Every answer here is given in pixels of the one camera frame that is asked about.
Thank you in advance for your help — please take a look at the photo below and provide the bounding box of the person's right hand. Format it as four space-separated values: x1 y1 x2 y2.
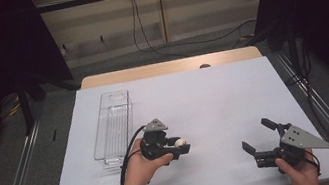
273 146 323 185

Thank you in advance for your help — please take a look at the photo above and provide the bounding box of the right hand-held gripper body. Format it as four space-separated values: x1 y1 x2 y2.
248 115 329 174

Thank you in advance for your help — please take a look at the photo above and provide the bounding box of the yellow cable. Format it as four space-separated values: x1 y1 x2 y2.
0 93 23 119
237 33 256 43

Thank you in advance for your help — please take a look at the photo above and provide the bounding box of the light wooden table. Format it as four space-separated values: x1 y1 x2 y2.
77 44 264 91

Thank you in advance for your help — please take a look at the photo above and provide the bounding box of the clear plastic container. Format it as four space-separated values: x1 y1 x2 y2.
83 88 143 173

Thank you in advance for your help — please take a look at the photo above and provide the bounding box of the person's left hand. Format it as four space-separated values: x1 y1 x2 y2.
118 133 180 185

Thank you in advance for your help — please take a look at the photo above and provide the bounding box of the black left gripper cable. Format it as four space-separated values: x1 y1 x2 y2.
110 124 158 185

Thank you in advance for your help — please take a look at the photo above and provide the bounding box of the small black floor item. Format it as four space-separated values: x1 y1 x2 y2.
50 128 59 143

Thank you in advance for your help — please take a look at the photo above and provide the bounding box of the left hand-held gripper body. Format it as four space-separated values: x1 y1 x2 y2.
136 116 179 164

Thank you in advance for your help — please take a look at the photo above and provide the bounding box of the white egg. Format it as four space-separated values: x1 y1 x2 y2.
174 138 188 148

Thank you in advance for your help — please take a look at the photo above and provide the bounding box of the black floor cable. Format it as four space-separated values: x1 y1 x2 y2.
278 36 329 154

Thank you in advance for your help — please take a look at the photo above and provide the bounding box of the white table cover board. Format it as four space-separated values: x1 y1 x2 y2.
29 46 329 185

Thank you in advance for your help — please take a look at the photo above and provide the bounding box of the black metal stand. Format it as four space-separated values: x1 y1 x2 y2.
13 74 38 136

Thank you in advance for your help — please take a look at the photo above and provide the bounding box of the black hanging cable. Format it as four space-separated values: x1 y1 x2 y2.
132 0 194 66
127 0 259 57

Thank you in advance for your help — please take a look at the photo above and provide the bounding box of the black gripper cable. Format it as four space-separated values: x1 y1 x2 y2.
110 124 158 185
301 146 323 179

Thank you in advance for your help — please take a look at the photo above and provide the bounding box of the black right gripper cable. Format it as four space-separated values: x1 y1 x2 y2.
301 146 323 179

